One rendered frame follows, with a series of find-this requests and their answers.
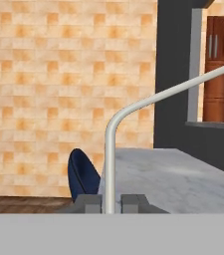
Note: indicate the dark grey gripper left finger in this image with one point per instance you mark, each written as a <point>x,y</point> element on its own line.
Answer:
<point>91,203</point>

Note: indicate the dark blue chair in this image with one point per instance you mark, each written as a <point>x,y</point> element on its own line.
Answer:
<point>82,176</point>

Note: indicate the brown wooden cupboard run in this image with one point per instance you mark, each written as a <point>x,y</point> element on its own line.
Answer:
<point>220,69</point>

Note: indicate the white bent straw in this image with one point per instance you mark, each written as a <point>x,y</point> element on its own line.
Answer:
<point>110,166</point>

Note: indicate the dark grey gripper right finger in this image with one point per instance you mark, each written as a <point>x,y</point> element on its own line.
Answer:
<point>132,203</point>

